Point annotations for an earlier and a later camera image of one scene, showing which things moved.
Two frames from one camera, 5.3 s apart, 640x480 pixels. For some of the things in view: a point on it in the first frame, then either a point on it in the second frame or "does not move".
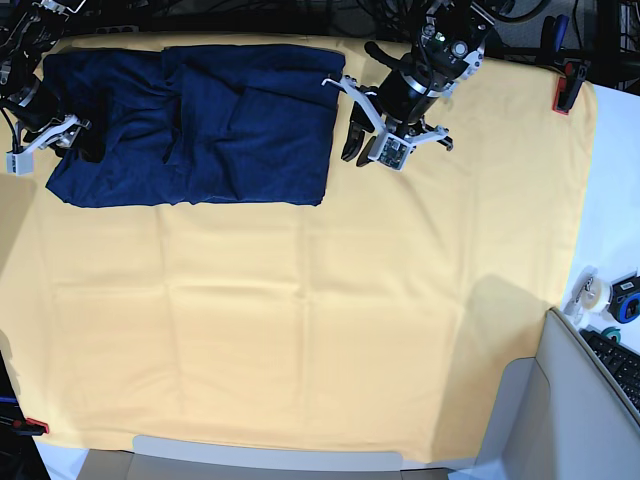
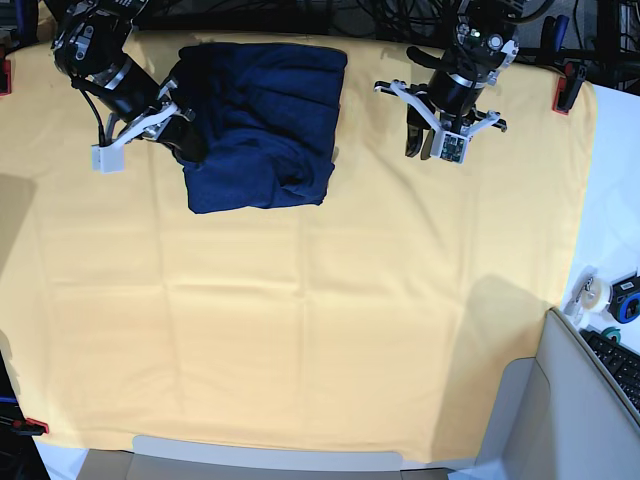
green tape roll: x=612 y=331 does not move
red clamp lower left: x=27 y=426 does not move
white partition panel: x=558 y=416 does not move
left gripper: x=63 y=134 to x=186 y=140
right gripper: x=389 y=145 to x=426 y=120
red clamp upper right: x=575 y=72 does not move
